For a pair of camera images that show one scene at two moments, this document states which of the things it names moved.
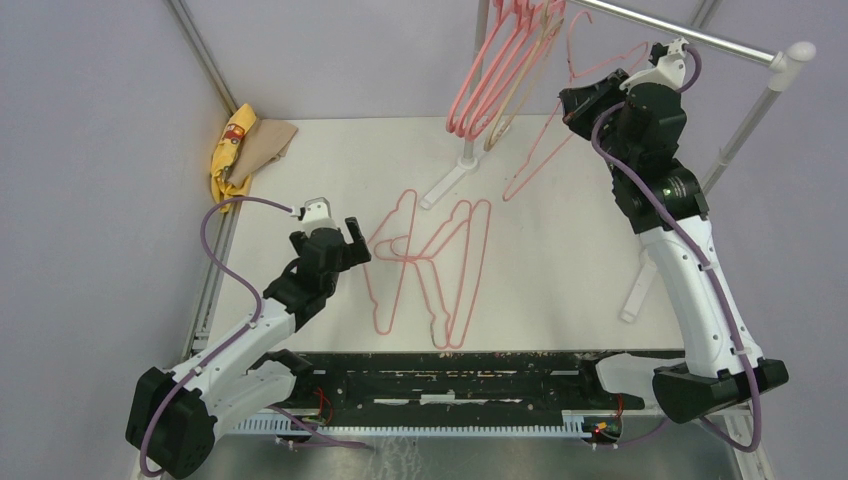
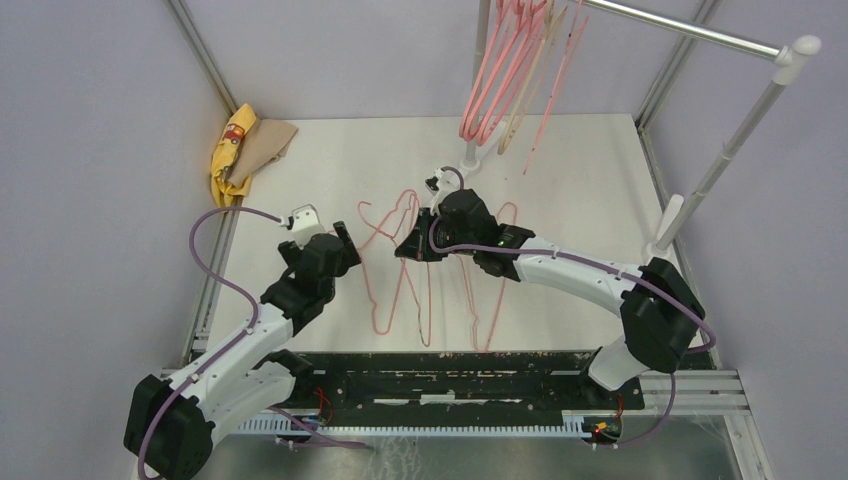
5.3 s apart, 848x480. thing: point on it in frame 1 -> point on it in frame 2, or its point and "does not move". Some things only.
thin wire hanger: x=449 y=275 -> x=500 y=291
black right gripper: x=582 y=101 -> x=415 y=245
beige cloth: x=265 y=142 does not move
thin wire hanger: x=571 y=76 -> x=572 y=45
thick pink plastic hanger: x=509 y=15 -> x=462 y=132
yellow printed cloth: x=224 y=157 does not move
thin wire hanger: x=421 y=275 -> x=367 y=275
